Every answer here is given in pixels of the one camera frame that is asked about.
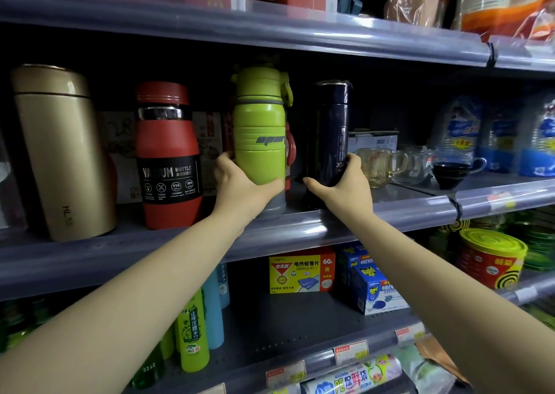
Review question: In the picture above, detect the blue printed box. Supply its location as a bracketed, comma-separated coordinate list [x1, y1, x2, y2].
[336, 241, 370, 287]
[351, 262, 410, 317]

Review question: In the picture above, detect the amber glass mug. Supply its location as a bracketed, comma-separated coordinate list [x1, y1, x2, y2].
[357, 148, 409, 189]

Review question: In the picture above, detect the dark green bottle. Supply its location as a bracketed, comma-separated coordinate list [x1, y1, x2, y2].
[129, 345, 165, 390]

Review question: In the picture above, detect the clear glass mug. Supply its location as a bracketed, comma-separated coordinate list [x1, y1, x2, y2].
[392, 145, 435, 185]

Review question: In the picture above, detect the black bowl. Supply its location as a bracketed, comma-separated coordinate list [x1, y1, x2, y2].
[431, 162, 472, 190]

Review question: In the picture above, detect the brown bagged pack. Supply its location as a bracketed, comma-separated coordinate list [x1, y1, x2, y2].
[383, 0, 448, 29]

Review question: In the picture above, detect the person's right hand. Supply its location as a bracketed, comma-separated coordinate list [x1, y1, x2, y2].
[302, 153, 375, 230]

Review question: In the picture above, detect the red yellow round tin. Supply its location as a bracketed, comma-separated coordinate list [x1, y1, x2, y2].
[457, 227, 529, 291]

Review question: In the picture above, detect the person's left forearm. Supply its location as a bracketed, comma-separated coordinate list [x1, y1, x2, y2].
[0, 209, 252, 394]

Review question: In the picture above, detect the red clear bottle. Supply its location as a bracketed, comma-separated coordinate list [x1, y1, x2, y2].
[284, 122, 298, 190]

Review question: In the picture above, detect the dark blue thermos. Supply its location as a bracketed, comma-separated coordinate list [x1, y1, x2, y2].
[305, 80, 352, 210]

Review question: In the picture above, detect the person's left hand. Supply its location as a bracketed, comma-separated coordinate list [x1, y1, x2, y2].
[211, 151, 285, 234]

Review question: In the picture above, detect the lime green bottle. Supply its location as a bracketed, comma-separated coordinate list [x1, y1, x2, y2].
[175, 289, 210, 373]

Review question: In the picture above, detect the gold thermos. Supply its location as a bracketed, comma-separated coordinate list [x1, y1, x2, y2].
[10, 64, 119, 243]

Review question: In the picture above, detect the stack of green tins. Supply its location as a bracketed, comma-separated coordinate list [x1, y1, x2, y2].
[511, 209, 555, 273]

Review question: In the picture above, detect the red vacuum bottle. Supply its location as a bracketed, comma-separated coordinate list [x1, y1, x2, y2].
[135, 81, 204, 230]

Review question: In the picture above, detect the green plastic bottle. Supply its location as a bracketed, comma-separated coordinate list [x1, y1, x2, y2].
[159, 326, 176, 360]

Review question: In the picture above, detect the bagged plastic cups blue label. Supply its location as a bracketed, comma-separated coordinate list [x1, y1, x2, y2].
[479, 101, 522, 173]
[430, 96, 483, 173]
[518, 94, 555, 178]

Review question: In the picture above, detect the light blue bottle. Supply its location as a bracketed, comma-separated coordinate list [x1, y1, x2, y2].
[201, 272, 225, 350]
[216, 263, 231, 310]

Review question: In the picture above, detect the white blue printed roll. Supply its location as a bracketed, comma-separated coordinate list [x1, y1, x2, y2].
[301, 354, 404, 394]

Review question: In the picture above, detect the clear handled glass cup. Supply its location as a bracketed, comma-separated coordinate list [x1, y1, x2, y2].
[433, 155, 488, 176]

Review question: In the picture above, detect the yellow pack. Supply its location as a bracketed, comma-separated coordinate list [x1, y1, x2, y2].
[268, 247, 336, 295]

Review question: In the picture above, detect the person's right forearm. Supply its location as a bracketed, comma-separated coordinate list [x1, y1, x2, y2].
[342, 214, 555, 394]

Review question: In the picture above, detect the green sports bottle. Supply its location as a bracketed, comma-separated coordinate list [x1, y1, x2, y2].
[230, 66, 295, 215]

